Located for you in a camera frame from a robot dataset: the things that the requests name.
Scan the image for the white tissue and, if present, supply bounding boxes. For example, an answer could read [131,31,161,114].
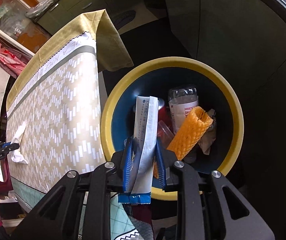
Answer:
[10,121,28,165]

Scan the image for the crushed red cola can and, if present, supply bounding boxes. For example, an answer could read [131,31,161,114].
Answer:
[158,98,173,132]

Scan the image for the orange foam fruit net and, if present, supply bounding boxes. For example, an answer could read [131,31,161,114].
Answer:
[167,106,213,160]

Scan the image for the clear plastic water bottle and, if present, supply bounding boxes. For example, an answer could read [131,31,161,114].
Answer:
[168,85,199,134]

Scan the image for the yellow rimmed blue trash bin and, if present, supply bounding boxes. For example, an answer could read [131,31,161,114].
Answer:
[100,56,245,202]

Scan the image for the green kitchen cabinets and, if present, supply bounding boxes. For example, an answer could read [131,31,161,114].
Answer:
[36,0,286,65]

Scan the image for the patterned tablecloth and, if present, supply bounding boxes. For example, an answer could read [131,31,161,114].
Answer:
[5,9,156,240]

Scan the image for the red checkered cloth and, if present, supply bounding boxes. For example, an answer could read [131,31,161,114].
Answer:
[0,39,29,79]

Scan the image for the dark floor mat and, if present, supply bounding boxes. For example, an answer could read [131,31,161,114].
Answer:
[112,10,136,30]

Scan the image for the clear plastic bag on counter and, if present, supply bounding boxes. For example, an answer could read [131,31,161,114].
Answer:
[25,0,55,18]

